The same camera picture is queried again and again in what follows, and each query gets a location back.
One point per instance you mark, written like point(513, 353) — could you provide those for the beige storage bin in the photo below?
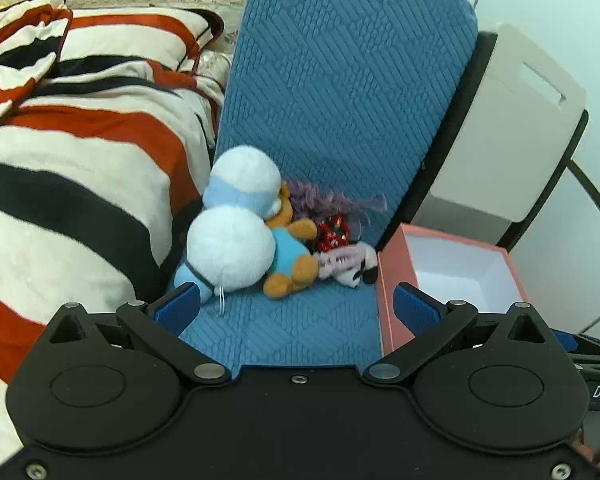
point(510, 125)

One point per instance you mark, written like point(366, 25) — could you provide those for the striped pillow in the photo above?
point(15, 55)
point(130, 35)

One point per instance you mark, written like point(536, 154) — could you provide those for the purple fluffy toy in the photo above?
point(330, 202)

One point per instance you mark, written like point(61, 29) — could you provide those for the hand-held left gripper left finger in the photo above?
point(177, 310)

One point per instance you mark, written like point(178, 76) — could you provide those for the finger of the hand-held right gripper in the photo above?
point(592, 355)

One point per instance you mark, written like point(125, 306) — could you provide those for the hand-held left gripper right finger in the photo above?
point(415, 310)

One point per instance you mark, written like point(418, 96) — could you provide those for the red shiny ornament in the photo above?
point(332, 235)

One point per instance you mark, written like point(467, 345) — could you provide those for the black and white dog plush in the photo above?
point(347, 265)

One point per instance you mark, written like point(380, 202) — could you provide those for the brown bear plush blue shirt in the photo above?
point(282, 255)

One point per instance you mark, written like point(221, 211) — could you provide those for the blue textured cushion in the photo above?
point(340, 85)

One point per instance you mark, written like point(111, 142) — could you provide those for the pink cardboard box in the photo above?
point(460, 270)

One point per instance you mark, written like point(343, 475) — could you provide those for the white and light blue plush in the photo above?
point(230, 245)

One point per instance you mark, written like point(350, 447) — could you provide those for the red black white striped blanket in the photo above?
point(70, 185)

